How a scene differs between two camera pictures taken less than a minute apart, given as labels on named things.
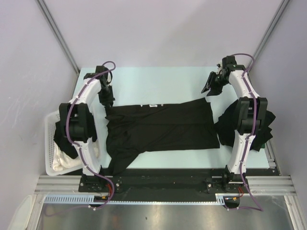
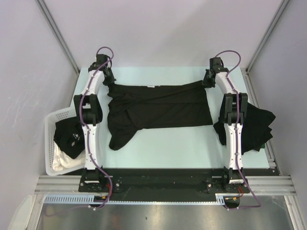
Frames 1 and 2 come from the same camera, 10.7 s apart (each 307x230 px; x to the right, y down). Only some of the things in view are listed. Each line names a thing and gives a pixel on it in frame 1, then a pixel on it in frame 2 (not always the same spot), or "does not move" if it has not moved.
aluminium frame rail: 271,185 does not move
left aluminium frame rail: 58,184 does not move
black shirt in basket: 64,143 does not move
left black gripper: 109,101 to 111,81
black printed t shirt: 180,126 to 134,107
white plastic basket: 51,120 does not move
